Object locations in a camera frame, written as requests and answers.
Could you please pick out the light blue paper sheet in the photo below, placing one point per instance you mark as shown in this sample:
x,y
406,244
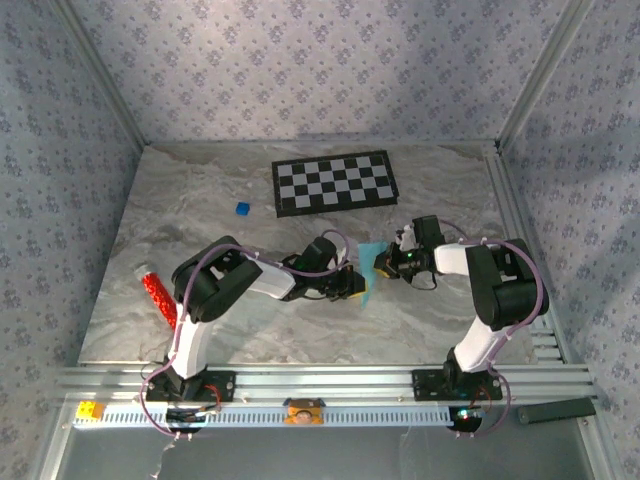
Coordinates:
x,y
369,257

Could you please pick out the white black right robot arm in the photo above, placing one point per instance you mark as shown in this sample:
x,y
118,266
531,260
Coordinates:
x,y
452,260

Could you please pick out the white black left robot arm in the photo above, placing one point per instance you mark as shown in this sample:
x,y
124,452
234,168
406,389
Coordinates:
x,y
270,280

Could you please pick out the black white checkerboard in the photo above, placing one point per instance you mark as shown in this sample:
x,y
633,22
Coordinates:
x,y
335,184

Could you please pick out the small blue cube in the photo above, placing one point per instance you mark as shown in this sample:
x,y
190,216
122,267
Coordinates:
x,y
242,209

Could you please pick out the orange cartoon face toy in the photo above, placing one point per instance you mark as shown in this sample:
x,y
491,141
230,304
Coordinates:
x,y
304,414

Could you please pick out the black controller board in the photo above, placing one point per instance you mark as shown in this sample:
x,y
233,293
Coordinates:
x,y
467,417
182,416

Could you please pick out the red glitter tube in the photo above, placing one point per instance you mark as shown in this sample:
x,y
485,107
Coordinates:
x,y
156,295

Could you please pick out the flat black bar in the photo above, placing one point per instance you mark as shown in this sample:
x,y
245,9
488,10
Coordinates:
x,y
555,411

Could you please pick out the yellow toy brick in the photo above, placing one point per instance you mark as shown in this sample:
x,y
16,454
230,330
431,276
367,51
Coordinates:
x,y
90,410

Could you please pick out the aluminium mounting rail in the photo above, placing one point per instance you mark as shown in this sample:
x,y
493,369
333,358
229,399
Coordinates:
x,y
325,382

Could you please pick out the aluminium side rail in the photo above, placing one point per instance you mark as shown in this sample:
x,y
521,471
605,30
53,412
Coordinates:
x,y
505,200

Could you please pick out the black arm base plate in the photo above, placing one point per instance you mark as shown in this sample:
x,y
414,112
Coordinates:
x,y
425,385
225,385

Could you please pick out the aluminium corner post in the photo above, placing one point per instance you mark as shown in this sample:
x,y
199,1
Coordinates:
x,y
100,75
545,75

